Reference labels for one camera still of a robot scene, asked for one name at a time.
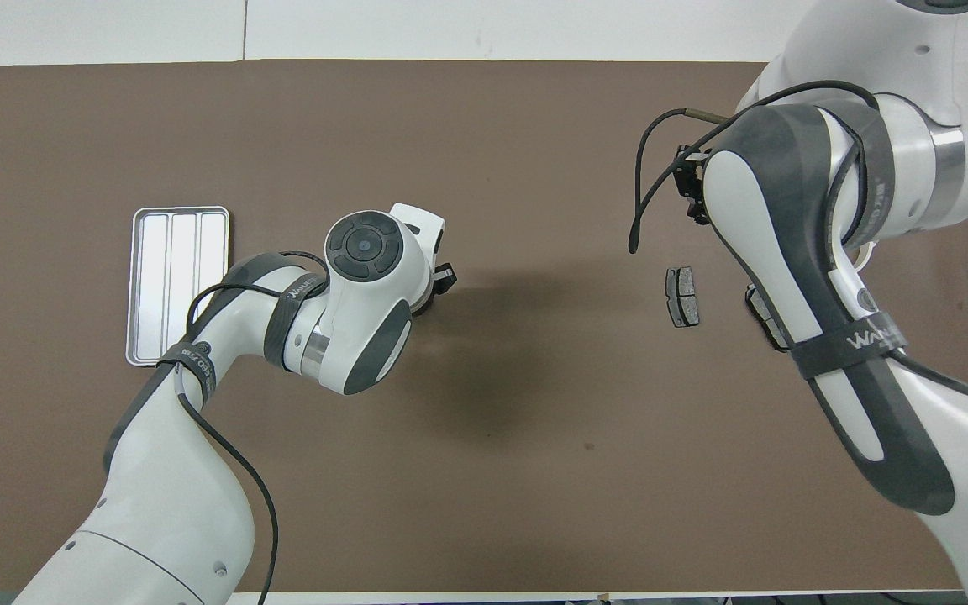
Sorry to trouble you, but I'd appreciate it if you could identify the silver metal tray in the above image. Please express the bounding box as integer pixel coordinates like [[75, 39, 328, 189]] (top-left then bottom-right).
[[125, 206, 231, 367]]

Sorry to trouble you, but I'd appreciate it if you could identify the rectangular dark brake pad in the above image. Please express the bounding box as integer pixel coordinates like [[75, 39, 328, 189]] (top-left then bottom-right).
[[665, 266, 701, 329]]

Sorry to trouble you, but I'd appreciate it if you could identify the curved dark brake pad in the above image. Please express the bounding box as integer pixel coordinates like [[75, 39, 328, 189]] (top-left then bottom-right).
[[744, 284, 789, 352]]

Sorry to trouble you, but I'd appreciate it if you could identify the brown table mat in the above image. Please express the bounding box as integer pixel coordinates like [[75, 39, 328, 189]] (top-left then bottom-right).
[[0, 59, 968, 593]]

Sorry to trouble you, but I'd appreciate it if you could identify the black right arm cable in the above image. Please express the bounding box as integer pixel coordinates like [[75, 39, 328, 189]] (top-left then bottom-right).
[[629, 80, 968, 406]]

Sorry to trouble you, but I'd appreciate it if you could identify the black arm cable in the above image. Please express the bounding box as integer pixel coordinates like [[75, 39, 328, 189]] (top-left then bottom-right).
[[629, 80, 968, 406], [173, 250, 329, 605]]

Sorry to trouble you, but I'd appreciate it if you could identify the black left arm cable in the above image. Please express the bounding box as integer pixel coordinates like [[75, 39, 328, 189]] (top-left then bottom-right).
[[173, 250, 329, 605]]

